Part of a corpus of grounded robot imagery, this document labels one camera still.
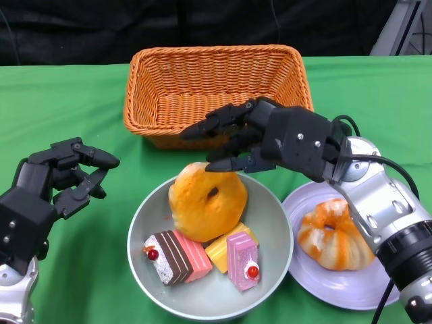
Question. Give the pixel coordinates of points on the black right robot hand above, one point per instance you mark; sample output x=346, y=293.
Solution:
x=297, y=141

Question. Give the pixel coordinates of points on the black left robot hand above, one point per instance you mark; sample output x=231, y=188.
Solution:
x=23, y=219

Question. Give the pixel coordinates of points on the orange white twisted bread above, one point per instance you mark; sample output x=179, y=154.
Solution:
x=330, y=246

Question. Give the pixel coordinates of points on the round orange bun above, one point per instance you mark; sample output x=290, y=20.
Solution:
x=202, y=209

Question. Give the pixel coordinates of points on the pale grey-green bowl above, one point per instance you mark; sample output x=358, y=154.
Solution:
x=209, y=300

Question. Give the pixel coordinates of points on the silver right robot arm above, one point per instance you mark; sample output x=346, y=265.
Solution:
x=378, y=202

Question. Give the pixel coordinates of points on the orange wicker basket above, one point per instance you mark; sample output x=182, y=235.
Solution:
x=202, y=84

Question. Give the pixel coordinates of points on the pink cake slice with cherry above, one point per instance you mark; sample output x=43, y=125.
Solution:
x=241, y=266

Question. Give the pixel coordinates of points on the yellow cake slice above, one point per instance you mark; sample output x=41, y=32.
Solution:
x=217, y=253

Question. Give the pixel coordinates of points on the lavender plate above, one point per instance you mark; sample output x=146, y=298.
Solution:
x=320, y=290

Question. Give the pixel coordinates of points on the chocolate pink layered cake slice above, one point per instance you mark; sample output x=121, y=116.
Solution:
x=182, y=260

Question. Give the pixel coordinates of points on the black cloth backdrop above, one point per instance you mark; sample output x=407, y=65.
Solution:
x=101, y=30

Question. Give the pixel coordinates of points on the grey aluminium frame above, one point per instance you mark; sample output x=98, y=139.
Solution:
x=395, y=30

